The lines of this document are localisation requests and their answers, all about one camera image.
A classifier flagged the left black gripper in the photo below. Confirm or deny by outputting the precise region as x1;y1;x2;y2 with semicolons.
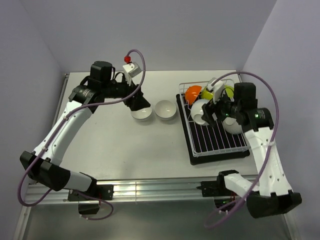
101;73;150;111

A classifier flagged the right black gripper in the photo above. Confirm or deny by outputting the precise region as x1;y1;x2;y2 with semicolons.
201;89;241;127

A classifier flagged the green bowl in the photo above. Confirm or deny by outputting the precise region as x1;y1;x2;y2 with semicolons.
200;86;214;100
221;85;234;99

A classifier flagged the orange bowl white inside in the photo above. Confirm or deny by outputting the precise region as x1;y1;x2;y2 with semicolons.
184;85;202;106

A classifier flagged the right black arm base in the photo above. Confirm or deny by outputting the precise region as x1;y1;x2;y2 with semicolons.
196;180;239;208

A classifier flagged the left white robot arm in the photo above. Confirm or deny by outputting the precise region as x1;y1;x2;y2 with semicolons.
20;61;151;200

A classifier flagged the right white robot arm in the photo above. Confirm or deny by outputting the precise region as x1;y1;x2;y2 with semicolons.
201;82;302;219

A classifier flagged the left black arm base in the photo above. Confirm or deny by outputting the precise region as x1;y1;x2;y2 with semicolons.
67;184;114;219

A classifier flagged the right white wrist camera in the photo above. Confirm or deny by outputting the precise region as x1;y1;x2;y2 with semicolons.
206;77;225;104

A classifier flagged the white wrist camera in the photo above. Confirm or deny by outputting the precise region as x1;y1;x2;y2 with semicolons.
206;77;225;104
122;55;142;86

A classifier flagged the white wire dish rack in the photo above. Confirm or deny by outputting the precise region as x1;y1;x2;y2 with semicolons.
178;78;251;159

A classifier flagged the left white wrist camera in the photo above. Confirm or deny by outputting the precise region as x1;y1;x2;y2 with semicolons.
122;55;142;86

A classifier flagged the aluminium frame rail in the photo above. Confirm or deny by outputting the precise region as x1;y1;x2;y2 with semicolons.
23;174;288;206

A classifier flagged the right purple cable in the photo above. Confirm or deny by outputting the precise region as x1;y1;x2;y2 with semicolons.
203;71;280;229

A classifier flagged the purple cable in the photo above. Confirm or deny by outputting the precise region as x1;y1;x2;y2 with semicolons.
203;71;280;229
17;49;146;221

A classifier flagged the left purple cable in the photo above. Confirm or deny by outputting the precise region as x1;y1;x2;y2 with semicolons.
17;49;146;221

